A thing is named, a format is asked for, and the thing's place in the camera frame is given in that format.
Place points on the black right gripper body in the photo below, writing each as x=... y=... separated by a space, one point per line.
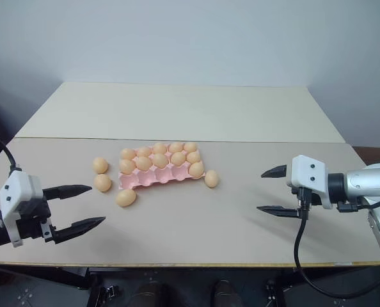
x=314 y=199

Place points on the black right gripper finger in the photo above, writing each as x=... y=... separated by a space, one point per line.
x=276 y=172
x=278 y=210

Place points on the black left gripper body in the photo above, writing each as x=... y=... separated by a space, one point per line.
x=33 y=217

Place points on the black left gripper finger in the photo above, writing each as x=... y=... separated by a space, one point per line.
x=78 y=226
x=69 y=191

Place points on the pink egg tray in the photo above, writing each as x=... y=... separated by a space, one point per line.
x=158 y=179

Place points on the tan egg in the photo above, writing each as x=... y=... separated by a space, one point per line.
x=126 y=198
x=127 y=165
x=196 y=169
x=102 y=182
x=100 y=165
x=190 y=147
x=193 y=157
x=143 y=151
x=176 y=147
x=143 y=162
x=178 y=158
x=159 y=160
x=160 y=148
x=127 y=153
x=211 y=178

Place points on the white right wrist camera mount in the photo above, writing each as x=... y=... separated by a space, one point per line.
x=308 y=172

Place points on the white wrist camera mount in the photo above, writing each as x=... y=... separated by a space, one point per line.
x=308 y=172
x=13 y=195

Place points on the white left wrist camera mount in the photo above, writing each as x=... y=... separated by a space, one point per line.
x=13 y=195

